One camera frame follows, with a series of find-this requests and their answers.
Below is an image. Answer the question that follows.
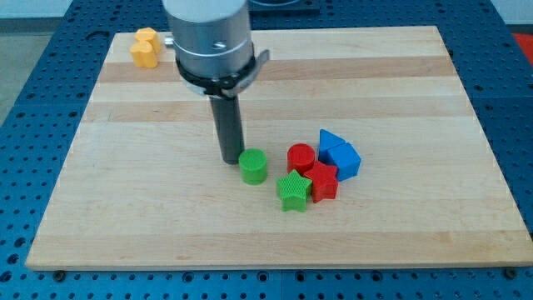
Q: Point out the green cylinder block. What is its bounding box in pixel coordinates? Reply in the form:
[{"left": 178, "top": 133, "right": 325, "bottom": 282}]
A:
[{"left": 238, "top": 148, "right": 267, "bottom": 185}]

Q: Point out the red star block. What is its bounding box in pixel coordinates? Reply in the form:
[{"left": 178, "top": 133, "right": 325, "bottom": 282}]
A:
[{"left": 304, "top": 161, "right": 339, "bottom": 203}]

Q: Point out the blue cube block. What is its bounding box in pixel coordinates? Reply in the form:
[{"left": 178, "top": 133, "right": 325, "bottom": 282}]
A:
[{"left": 326, "top": 142, "right": 361, "bottom": 182}]

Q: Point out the black clamp ring mount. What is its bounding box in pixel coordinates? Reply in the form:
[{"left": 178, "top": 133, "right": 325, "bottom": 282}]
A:
[{"left": 176, "top": 49, "right": 270, "bottom": 98}]

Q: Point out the green star block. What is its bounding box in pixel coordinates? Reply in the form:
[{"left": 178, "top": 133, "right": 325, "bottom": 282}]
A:
[{"left": 276, "top": 170, "right": 312, "bottom": 213}]

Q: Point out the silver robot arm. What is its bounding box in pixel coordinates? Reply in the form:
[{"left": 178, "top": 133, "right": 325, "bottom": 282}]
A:
[{"left": 162, "top": 0, "right": 270, "bottom": 165}]

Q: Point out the blue triangle block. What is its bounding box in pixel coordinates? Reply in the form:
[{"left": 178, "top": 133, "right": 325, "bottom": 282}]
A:
[{"left": 318, "top": 128, "right": 346, "bottom": 163}]

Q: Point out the blue perforated table plate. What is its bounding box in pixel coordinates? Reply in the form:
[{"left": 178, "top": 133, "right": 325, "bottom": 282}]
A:
[{"left": 1, "top": 0, "right": 532, "bottom": 299}]

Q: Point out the yellow heart block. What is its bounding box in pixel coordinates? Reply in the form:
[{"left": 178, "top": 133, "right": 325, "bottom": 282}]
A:
[{"left": 129, "top": 41, "right": 158, "bottom": 68}]

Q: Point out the yellow hexagon block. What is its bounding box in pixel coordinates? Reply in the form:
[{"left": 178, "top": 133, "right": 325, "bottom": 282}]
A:
[{"left": 134, "top": 27, "right": 162, "bottom": 54}]

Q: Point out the red cylinder block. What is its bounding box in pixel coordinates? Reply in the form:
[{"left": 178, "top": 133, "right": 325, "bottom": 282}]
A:
[{"left": 286, "top": 143, "right": 316, "bottom": 175}]

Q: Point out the wooden board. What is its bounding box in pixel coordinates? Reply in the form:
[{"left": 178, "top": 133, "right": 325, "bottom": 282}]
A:
[{"left": 26, "top": 26, "right": 532, "bottom": 271}]

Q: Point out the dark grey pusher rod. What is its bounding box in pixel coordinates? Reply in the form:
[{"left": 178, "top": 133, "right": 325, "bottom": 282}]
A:
[{"left": 209, "top": 97, "right": 245, "bottom": 165}]

